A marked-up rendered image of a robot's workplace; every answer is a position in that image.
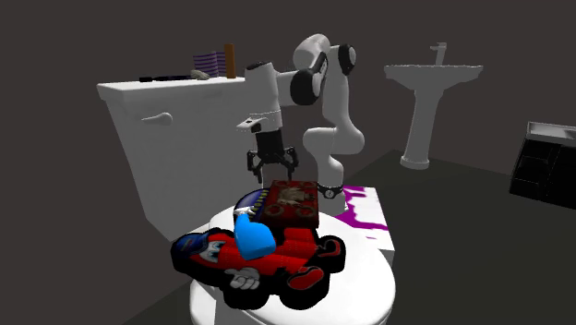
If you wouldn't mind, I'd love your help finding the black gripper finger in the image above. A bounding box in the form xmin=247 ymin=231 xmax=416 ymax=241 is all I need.
xmin=246 ymin=150 xmax=266 ymax=186
xmin=278 ymin=146 xmax=299 ymax=182

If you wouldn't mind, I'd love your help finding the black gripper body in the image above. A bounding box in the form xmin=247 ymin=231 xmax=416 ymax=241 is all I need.
xmin=255 ymin=129 xmax=285 ymax=164

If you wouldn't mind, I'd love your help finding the blue oval plate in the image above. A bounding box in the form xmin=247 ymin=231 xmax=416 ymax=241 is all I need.
xmin=234 ymin=188 xmax=272 ymax=223

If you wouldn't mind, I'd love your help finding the dark red patterned box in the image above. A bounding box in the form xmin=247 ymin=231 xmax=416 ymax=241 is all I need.
xmin=259 ymin=179 xmax=320 ymax=231

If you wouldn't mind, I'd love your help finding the blue spray bottle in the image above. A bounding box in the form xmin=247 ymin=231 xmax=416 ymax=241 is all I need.
xmin=232 ymin=206 xmax=277 ymax=261

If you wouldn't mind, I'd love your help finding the white toilet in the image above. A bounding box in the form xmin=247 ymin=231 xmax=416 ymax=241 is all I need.
xmin=96 ymin=76 xmax=398 ymax=325

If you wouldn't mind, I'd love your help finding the brown upright block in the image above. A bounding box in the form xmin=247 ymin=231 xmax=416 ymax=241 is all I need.
xmin=223 ymin=42 xmax=237 ymax=80

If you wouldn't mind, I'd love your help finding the red cartoon figure toy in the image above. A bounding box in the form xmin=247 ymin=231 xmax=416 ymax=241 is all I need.
xmin=170 ymin=226 xmax=348 ymax=312

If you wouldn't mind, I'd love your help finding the purple striped box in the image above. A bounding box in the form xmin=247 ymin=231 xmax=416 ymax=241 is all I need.
xmin=192 ymin=50 xmax=227 ymax=79

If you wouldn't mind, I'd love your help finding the black flat stick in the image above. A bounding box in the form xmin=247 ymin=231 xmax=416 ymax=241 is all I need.
xmin=138 ymin=74 xmax=194 ymax=83

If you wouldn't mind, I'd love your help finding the black cabinet with grey top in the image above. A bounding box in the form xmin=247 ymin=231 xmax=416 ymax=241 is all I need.
xmin=509 ymin=120 xmax=576 ymax=211

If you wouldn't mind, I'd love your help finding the white pedestal sink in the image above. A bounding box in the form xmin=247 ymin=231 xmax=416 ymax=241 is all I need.
xmin=383 ymin=42 xmax=485 ymax=171

